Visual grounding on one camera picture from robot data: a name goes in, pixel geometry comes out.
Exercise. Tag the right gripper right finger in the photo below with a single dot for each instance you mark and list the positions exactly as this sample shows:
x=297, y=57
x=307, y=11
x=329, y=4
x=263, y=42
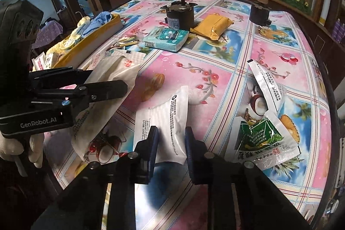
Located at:
x=240, y=195

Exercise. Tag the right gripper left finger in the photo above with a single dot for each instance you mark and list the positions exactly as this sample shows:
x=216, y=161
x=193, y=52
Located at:
x=81, y=204

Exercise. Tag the yellow fluffy towel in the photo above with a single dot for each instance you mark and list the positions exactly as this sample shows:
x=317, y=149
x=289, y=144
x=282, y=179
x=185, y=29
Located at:
x=74, y=38

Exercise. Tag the green white medicine sachet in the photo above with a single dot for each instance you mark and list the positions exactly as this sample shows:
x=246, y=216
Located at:
x=266, y=143

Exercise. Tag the beige paper mailer bag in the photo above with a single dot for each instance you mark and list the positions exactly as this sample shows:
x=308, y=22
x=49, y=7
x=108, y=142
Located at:
x=120, y=66

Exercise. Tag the large blue towel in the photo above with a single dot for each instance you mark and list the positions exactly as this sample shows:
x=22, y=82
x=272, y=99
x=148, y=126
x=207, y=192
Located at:
x=100, y=20

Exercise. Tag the silver medicine sachet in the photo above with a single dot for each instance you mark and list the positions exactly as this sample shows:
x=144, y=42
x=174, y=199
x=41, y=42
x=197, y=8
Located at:
x=170, y=118

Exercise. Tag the teal cartoon tissue pack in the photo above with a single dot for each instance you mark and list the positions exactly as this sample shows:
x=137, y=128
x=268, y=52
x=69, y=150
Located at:
x=165, y=38

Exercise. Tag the yellow snack packet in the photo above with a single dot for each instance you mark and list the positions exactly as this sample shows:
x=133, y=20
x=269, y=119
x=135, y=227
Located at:
x=212, y=27

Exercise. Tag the white lemon print tissue pack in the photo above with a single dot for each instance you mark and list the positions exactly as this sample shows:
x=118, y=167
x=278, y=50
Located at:
x=43, y=61

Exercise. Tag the white gloved left hand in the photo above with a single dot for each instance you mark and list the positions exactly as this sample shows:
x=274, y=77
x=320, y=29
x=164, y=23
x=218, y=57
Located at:
x=11, y=147

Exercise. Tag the pack of coloured crayons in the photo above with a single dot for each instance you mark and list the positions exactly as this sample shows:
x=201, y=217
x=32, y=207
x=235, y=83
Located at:
x=124, y=41

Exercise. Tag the colourful printed tablecloth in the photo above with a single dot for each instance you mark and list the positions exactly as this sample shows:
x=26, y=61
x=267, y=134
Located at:
x=221, y=87

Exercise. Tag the black motor with shaft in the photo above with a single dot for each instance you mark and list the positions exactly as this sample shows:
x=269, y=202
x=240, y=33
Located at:
x=180, y=15

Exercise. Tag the purple bottles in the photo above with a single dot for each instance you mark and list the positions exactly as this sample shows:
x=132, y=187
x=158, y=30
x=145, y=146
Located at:
x=338, y=31

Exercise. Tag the black motor with tape roll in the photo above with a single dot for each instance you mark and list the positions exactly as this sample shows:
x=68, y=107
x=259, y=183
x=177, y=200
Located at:
x=259, y=13

